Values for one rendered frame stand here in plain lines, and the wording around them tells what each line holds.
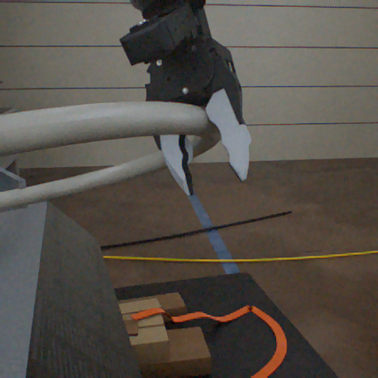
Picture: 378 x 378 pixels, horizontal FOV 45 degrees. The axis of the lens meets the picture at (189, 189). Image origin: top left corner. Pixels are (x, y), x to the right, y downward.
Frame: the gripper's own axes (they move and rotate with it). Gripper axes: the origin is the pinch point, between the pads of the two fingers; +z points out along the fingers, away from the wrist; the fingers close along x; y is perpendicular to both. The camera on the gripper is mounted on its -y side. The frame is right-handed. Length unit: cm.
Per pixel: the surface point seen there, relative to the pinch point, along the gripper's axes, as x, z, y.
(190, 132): -0.3, -4.5, -3.0
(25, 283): 64, 9, 37
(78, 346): 51, 24, 33
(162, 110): -0.2, -6.1, -7.9
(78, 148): 331, -111, 441
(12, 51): 347, -235, 381
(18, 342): 51, 18, 18
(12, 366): 48, 21, 13
